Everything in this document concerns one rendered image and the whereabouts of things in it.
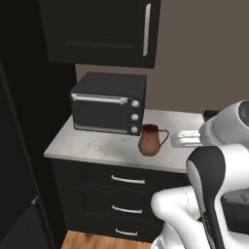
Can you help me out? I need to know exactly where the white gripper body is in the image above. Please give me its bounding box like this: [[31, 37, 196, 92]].
[[170, 129, 202, 149]]

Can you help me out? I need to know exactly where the brown pitcher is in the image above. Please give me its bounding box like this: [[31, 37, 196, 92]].
[[137, 124, 170, 158]]

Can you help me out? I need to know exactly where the black toaster oven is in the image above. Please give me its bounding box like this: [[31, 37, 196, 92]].
[[69, 71, 148, 137]]

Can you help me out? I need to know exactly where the black drawer front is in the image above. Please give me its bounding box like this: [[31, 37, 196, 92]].
[[51, 158, 191, 193], [61, 211, 163, 243], [57, 185, 158, 219]]

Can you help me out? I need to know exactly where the black fridge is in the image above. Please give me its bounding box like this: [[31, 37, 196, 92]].
[[0, 0, 78, 249]]

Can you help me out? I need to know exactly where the silver drawer handle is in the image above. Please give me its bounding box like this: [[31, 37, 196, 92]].
[[114, 228, 139, 237], [110, 174, 147, 186], [111, 204, 143, 215]]

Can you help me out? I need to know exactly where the silver toaster oven handle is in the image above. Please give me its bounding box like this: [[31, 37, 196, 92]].
[[70, 92, 128, 106]]

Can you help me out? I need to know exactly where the silver cupboard door handle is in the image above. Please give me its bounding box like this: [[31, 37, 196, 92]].
[[142, 2, 153, 58]]

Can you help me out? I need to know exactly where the black wall cupboard door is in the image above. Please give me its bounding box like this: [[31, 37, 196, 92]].
[[38, 0, 161, 69]]

